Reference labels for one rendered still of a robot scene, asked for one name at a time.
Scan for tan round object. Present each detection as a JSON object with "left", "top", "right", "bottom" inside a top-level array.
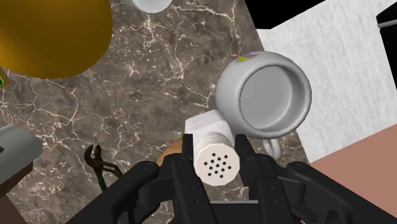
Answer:
[{"left": 155, "top": 137, "right": 185, "bottom": 167}]

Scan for small green and gold object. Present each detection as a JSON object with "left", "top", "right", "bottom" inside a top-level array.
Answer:
[{"left": 0, "top": 69, "right": 11, "bottom": 88}]

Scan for white round bowl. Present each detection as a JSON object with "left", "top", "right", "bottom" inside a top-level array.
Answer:
[{"left": 130, "top": 0, "right": 173, "bottom": 14}]

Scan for dark pliers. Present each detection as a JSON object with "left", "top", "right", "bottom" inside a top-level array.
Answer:
[{"left": 83, "top": 143, "right": 124, "bottom": 192}]

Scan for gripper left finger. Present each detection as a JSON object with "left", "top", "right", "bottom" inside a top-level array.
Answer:
[{"left": 66, "top": 134, "right": 218, "bottom": 224}]

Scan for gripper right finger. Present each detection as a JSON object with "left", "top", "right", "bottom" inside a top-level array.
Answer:
[{"left": 234, "top": 134, "right": 397, "bottom": 224}]

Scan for large golden round vessel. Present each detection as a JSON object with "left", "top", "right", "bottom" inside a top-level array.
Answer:
[{"left": 0, "top": 0, "right": 115, "bottom": 80}]

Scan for black cabinet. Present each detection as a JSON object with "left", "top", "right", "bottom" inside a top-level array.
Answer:
[{"left": 375, "top": 2, "right": 397, "bottom": 92}]

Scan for grey and brown box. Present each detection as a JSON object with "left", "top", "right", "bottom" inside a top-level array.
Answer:
[{"left": 0, "top": 123, "right": 44, "bottom": 224}]

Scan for white salt shaker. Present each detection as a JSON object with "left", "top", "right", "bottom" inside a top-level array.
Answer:
[{"left": 185, "top": 109, "right": 241, "bottom": 187}]

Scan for grey mug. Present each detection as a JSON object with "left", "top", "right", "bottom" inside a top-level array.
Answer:
[{"left": 215, "top": 51, "right": 313, "bottom": 160}]

